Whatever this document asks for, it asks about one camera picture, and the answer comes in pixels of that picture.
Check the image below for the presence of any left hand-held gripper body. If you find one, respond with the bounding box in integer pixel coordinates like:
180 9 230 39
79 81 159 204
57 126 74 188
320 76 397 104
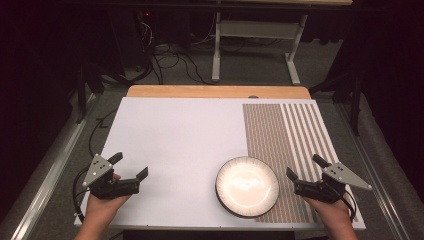
82 153 141 200

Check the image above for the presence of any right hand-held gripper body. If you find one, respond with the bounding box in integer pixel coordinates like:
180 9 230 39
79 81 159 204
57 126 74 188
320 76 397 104
293 162 373 204

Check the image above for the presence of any white plate with striped rim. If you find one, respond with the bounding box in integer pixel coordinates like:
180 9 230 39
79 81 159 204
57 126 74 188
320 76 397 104
214 155 280 219

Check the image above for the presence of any person's left hand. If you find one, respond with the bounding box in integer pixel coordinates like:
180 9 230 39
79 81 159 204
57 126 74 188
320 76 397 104
83 173 132 225

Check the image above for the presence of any person's right hand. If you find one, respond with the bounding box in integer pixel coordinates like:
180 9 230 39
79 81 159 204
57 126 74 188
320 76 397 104
301 194 354 228

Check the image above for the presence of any brown striped placemat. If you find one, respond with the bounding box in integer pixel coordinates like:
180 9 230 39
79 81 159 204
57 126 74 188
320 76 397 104
242 103 361 224

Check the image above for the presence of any white board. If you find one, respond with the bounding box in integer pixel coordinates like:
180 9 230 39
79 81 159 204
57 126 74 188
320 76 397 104
73 96 367 232

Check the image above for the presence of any black metal stand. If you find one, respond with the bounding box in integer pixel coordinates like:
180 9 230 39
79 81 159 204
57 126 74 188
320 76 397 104
308 71 364 136
74 63 106 124

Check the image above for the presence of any wooden table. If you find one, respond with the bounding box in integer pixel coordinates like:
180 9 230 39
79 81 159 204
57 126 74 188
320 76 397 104
126 84 312 100

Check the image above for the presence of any black device with red light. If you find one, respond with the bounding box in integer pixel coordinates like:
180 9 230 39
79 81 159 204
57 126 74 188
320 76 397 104
109 9 155 72

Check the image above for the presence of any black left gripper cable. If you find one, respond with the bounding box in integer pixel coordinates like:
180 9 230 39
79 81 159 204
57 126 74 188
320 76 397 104
72 164 92 222

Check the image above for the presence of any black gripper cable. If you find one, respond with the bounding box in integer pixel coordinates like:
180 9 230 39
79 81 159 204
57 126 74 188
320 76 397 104
328 182 357 223
72 164 92 222

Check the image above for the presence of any black cable on floor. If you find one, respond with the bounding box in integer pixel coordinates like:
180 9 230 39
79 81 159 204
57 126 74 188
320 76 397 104
88 108 119 159

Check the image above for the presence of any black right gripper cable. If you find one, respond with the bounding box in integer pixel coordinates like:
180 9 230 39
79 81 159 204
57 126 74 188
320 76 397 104
328 182 357 223

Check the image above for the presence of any silver metal floor rail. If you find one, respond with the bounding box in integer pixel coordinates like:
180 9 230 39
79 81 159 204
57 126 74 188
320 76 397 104
336 103 413 240
9 94 98 240

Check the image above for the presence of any tangle of black floor cables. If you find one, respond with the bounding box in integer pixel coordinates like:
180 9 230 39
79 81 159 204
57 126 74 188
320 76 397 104
133 13 218 86

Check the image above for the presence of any white metal table frame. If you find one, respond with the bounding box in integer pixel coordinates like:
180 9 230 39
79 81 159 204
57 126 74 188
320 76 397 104
211 0 354 86

